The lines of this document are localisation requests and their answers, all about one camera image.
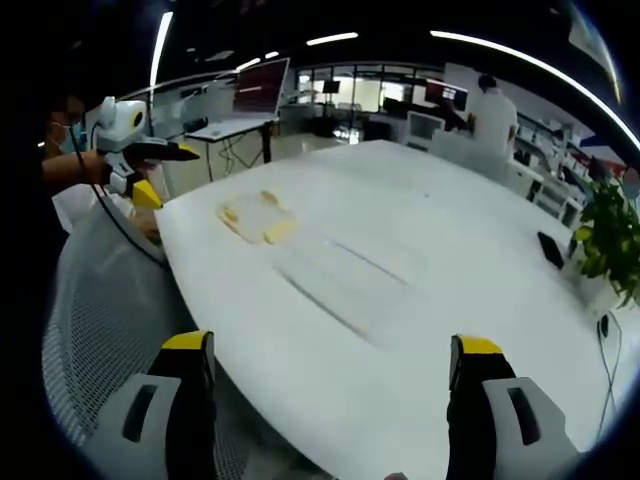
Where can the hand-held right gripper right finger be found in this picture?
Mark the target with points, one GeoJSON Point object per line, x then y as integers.
{"type": "Point", "coordinates": [505, 405]}

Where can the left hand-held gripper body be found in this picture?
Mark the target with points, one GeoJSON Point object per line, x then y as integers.
{"type": "Point", "coordinates": [120, 122]}

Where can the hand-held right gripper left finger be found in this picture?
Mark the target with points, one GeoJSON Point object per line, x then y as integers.
{"type": "Point", "coordinates": [165, 400]}

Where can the person's right hand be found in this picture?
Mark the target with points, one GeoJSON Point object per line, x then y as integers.
{"type": "Point", "coordinates": [396, 476]}

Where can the person's masked head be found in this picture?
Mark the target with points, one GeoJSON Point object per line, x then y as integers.
{"type": "Point", "coordinates": [62, 125]}

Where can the white standing desk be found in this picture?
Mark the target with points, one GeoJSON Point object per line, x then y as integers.
{"type": "Point", "coordinates": [225, 135]}

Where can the narrow ceiling light strip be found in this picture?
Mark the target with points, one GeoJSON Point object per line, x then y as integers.
{"type": "Point", "coordinates": [160, 47]}

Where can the white mesh office chair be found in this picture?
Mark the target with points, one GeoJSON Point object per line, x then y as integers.
{"type": "Point", "coordinates": [110, 320]}

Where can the large red-lit monitor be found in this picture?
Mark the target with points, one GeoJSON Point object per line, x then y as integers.
{"type": "Point", "coordinates": [260, 90]}

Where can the black phone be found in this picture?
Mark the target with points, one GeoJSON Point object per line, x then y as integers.
{"type": "Point", "coordinates": [550, 249]}

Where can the translucent long strip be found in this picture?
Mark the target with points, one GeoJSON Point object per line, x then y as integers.
{"type": "Point", "coordinates": [345, 285]}

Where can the green leafy potted plant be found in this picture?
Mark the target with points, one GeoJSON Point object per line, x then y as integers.
{"type": "Point", "coordinates": [612, 235]}

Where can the short ceiling light bar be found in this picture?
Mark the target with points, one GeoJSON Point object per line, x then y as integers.
{"type": "Point", "coordinates": [331, 39]}

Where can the small desktop monitor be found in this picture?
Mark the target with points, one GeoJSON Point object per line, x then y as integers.
{"type": "Point", "coordinates": [446, 95]}

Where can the long curved ceiling light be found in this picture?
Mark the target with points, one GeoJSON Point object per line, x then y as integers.
{"type": "Point", "coordinates": [545, 67]}

